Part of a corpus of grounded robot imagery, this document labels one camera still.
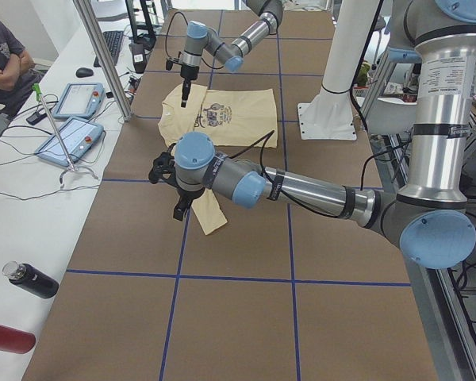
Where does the far blue teach pendant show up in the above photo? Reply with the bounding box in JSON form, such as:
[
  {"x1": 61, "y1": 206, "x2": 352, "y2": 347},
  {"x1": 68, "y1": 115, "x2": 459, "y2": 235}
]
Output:
[{"x1": 52, "y1": 83, "x2": 105, "y2": 119}]

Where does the blue teach pendant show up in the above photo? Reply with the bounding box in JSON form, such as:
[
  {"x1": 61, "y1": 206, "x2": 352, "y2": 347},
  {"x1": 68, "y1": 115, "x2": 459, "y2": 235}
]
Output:
[
  {"x1": 35, "y1": 117, "x2": 104, "y2": 167},
  {"x1": 52, "y1": 83, "x2": 105, "y2": 119}
]

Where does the aluminium frame post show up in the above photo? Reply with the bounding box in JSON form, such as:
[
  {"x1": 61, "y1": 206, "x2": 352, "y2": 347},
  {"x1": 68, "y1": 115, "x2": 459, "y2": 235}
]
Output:
[{"x1": 72, "y1": 0, "x2": 132, "y2": 121}]

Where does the near blue teach pendant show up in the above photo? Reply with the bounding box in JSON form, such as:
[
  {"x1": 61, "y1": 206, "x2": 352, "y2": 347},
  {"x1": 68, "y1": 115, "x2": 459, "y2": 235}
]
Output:
[{"x1": 35, "y1": 117, "x2": 104, "y2": 167}]

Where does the red bottle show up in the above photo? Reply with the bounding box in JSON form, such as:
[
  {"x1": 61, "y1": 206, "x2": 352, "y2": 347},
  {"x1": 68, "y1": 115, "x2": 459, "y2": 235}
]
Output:
[{"x1": 0, "y1": 325, "x2": 36, "y2": 354}]

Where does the seated person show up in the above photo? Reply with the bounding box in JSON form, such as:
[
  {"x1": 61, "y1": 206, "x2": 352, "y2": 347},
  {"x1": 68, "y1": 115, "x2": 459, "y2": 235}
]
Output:
[{"x1": 0, "y1": 21, "x2": 43, "y2": 120}]

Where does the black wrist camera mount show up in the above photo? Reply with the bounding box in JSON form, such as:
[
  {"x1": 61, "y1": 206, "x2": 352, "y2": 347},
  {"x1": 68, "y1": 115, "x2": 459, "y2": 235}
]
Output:
[
  {"x1": 148, "y1": 143, "x2": 177, "y2": 187},
  {"x1": 165, "y1": 52, "x2": 182, "y2": 71}
]

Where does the beige long-sleeve printed shirt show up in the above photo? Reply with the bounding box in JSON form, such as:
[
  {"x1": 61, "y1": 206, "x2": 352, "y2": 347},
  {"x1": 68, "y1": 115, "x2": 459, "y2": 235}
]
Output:
[{"x1": 159, "y1": 85, "x2": 278, "y2": 234}]

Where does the metal stand with green tip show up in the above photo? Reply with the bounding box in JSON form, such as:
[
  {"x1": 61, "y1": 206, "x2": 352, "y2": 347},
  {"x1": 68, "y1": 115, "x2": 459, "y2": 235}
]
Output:
[{"x1": 32, "y1": 83, "x2": 99, "y2": 190}]

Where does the black box with label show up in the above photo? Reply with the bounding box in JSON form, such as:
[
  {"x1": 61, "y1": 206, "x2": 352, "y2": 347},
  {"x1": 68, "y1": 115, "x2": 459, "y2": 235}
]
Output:
[{"x1": 129, "y1": 43, "x2": 147, "y2": 74}]

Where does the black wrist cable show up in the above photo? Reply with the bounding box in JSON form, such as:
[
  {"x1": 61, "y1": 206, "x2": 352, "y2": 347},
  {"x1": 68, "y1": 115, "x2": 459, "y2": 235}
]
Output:
[
  {"x1": 164, "y1": 10, "x2": 239, "y2": 72},
  {"x1": 221, "y1": 132, "x2": 417, "y2": 218}
]

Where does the black bottle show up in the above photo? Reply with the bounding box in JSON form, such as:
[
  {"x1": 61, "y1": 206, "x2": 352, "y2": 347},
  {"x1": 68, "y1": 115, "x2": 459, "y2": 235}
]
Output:
[{"x1": 2, "y1": 261, "x2": 59, "y2": 299}]

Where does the black keyboard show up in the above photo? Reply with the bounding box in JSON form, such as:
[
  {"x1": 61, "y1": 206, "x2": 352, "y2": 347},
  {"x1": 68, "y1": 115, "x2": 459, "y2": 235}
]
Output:
[{"x1": 102, "y1": 30, "x2": 124, "y2": 65}]

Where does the black computer mouse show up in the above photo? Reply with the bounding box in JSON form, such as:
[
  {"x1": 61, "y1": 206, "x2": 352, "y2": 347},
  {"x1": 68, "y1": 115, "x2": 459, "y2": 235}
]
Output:
[{"x1": 75, "y1": 67, "x2": 94, "y2": 79}]

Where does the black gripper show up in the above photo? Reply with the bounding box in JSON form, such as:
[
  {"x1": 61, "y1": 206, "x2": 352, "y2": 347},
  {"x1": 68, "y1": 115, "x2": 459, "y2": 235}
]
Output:
[
  {"x1": 173, "y1": 187, "x2": 205, "y2": 221},
  {"x1": 180, "y1": 64, "x2": 199, "y2": 108}
]

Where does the white camera post with base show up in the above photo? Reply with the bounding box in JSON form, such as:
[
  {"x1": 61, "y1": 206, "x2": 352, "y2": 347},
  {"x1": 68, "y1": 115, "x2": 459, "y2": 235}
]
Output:
[{"x1": 297, "y1": 0, "x2": 382, "y2": 140}]

